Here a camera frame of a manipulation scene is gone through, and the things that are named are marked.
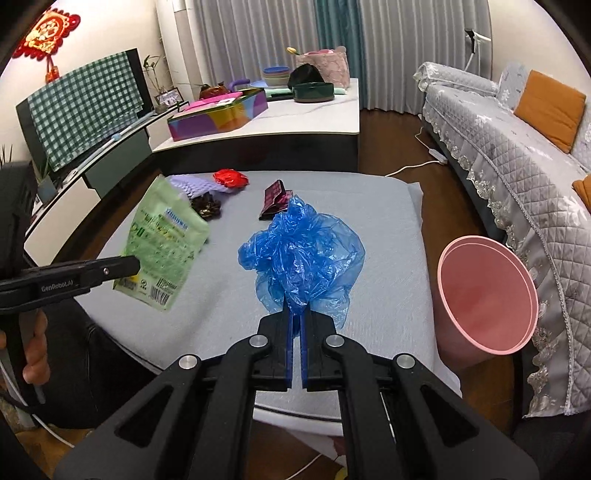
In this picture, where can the pink quilted bag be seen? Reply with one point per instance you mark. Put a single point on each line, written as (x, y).
(330, 67)

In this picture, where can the television cabinet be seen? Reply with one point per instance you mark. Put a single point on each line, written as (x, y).
(115, 166)

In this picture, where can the person's leg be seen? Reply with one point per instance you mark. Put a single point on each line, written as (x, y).
(106, 360)
(554, 447)

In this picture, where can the blue plate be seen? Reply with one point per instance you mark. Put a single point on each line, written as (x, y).
(257, 84)

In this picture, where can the mint green tray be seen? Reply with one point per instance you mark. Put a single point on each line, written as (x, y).
(340, 91)

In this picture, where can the small potted plant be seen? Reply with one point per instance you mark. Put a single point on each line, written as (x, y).
(44, 180)

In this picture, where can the grey table mat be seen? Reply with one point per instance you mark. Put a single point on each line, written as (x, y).
(392, 230)

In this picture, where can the black television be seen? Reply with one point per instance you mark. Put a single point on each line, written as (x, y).
(144, 83)

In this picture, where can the grey cushion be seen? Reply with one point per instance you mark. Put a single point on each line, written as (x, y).
(510, 83)

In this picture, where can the green basin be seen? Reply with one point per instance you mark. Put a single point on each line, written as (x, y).
(314, 93)

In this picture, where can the orange cushion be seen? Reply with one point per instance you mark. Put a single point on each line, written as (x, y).
(549, 108)
(584, 191)

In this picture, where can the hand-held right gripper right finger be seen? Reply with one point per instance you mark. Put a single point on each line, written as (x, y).
(305, 350)

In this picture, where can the blue plastic bag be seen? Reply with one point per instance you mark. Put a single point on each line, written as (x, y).
(304, 249)

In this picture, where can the potted bamboo plant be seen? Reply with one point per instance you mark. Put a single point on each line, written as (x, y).
(154, 78)

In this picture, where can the maroon wrapper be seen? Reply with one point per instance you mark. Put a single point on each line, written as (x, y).
(274, 198)

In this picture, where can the person's right leg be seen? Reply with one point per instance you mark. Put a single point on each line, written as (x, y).
(554, 447)

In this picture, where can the person's left hand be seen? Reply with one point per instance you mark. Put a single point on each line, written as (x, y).
(36, 364)

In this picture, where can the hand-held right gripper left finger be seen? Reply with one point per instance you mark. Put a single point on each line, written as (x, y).
(291, 350)

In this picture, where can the red-brown teapot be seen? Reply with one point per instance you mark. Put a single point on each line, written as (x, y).
(213, 91)

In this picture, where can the colourful box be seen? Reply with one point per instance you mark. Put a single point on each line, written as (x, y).
(207, 122)

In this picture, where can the photo frame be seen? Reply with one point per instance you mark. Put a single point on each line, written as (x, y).
(168, 98)

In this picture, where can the brown patterned scrunchie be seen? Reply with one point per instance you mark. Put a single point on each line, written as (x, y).
(206, 205)

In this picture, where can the white standing air conditioner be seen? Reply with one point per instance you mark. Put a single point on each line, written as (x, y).
(175, 41)

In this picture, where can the teal curtain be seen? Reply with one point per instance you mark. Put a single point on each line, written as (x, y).
(339, 27)

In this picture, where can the black bag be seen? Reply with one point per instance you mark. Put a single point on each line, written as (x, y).
(304, 74)

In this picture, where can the green checked cloth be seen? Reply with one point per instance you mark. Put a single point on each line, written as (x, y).
(87, 106)

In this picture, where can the person's left leg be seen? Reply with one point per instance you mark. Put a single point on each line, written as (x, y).
(106, 360)

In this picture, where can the white power strip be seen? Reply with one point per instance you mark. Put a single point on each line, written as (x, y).
(437, 154)

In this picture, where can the red knot wall decoration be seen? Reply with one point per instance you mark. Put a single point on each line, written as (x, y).
(46, 34)

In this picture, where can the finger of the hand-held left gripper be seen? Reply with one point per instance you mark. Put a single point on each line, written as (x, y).
(115, 270)

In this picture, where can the grey quilted sofa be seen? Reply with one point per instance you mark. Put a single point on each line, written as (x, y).
(508, 161)

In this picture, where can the white coffee table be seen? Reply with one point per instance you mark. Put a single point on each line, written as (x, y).
(300, 120)

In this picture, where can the green snack pouch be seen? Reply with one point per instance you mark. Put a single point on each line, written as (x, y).
(161, 230)

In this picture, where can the red crumpled wrapper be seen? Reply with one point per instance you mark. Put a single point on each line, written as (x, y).
(231, 178)

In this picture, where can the stack of bowls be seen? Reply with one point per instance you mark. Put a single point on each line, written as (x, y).
(276, 76)

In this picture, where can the grey curtain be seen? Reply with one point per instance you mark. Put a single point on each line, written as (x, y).
(254, 32)

